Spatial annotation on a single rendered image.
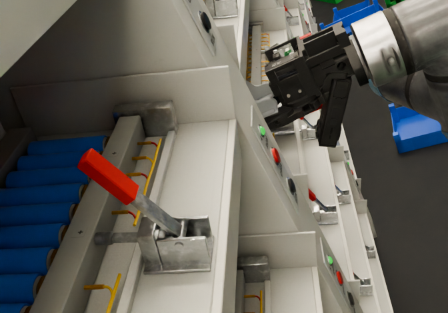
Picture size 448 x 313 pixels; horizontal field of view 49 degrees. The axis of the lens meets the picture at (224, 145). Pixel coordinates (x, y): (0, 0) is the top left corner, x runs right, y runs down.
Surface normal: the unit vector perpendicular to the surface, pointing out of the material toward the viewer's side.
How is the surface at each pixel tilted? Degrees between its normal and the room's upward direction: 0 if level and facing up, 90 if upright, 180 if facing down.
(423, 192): 0
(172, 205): 18
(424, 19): 48
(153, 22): 90
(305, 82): 90
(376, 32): 38
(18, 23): 108
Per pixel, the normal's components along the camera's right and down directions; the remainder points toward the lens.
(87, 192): -0.14, -0.83
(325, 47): -0.05, 0.56
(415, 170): -0.44, -0.76
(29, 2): 0.99, -0.08
